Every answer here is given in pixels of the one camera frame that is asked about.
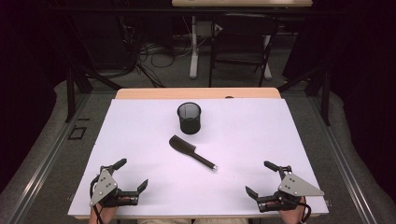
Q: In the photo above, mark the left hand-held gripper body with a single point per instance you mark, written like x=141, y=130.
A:
x=104, y=186

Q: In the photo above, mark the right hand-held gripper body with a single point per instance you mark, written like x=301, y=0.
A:
x=294, y=186

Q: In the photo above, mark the black mesh pen holder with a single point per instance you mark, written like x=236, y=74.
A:
x=189, y=119

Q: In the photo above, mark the metal floor rail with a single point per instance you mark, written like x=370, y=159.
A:
x=46, y=161
x=342, y=161

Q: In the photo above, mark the black comb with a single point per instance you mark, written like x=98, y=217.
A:
x=186, y=149

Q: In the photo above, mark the white-legged desk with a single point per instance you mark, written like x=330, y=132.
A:
x=194, y=46

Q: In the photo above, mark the black metal frame stand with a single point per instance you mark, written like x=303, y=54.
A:
x=71, y=93
x=325, y=96

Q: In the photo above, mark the person's left hand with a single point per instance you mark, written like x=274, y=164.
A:
x=104, y=214

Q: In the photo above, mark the person's right hand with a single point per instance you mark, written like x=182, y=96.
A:
x=291, y=215

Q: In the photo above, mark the wooden table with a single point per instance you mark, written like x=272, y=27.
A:
x=199, y=93

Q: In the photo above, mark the black chair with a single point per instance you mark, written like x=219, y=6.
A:
x=243, y=40

